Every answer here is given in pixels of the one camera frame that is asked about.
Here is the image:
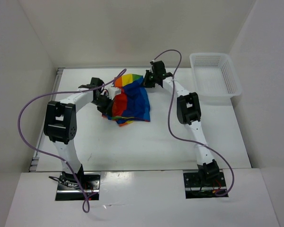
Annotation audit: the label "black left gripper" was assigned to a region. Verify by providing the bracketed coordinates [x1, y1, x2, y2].
[91, 94, 115, 117]

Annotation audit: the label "rainbow striped shorts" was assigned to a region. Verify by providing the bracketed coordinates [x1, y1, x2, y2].
[102, 74, 151, 126]

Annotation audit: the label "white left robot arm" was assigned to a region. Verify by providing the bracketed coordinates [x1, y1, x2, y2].
[44, 78, 120, 189]

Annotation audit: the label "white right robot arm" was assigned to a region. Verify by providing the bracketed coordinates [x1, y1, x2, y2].
[143, 61, 220, 187]

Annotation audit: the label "white plastic basket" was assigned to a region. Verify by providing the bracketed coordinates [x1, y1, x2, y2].
[189, 52, 242, 99]

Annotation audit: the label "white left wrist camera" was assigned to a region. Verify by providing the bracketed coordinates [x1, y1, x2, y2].
[107, 87, 121, 100]

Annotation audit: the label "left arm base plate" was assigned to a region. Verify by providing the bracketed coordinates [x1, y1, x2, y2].
[51, 172, 100, 201]

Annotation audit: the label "aluminium frame rail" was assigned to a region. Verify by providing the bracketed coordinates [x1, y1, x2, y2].
[28, 67, 64, 172]

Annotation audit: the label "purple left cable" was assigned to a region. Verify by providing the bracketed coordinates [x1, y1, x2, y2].
[18, 68, 128, 213]

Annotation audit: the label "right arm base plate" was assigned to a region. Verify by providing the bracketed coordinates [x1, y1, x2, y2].
[183, 170, 227, 199]

